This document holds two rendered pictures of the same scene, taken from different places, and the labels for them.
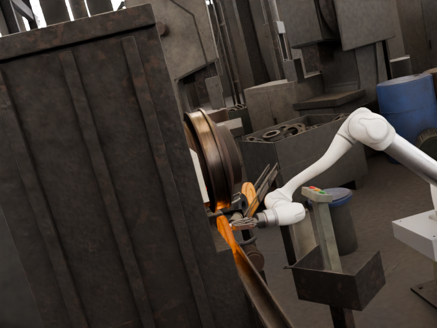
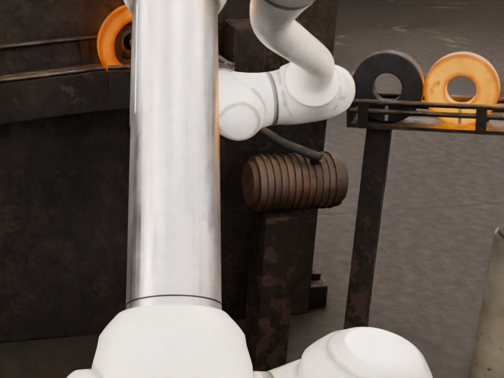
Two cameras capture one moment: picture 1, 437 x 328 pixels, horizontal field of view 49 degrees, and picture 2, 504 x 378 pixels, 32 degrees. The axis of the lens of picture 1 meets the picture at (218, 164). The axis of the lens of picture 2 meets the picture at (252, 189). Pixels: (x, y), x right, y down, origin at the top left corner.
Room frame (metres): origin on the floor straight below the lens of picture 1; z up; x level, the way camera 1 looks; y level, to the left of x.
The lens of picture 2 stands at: (2.10, -1.84, 1.18)
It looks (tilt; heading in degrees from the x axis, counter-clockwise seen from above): 22 degrees down; 82
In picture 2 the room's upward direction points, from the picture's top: 4 degrees clockwise
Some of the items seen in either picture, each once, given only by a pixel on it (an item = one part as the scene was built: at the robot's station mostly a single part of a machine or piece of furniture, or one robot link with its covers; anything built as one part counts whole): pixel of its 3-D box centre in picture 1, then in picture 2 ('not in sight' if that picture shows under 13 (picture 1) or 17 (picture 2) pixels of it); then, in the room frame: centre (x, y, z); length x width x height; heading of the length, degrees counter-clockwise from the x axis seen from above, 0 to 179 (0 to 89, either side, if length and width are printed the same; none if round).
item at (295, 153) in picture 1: (299, 160); not in sight; (4.74, -0.81, 0.39); 1.03 x 0.83 x 0.77; 115
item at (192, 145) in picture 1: (190, 165); not in sight; (2.10, 0.13, 1.11); 0.47 x 0.10 x 0.47; 10
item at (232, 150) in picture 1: (227, 154); not in sight; (2.13, -0.05, 1.11); 0.28 x 0.06 x 0.28; 10
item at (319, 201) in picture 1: (326, 232); not in sight; (2.91, -0.57, 0.31); 0.24 x 0.16 x 0.62; 10
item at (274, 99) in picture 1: (288, 121); not in sight; (6.46, -1.08, 0.55); 1.10 x 0.53 x 1.10; 30
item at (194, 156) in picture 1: (194, 172); not in sight; (1.76, 0.09, 1.15); 0.26 x 0.02 x 0.18; 10
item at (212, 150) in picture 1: (207, 160); not in sight; (2.11, 0.04, 1.11); 0.47 x 0.06 x 0.47; 10
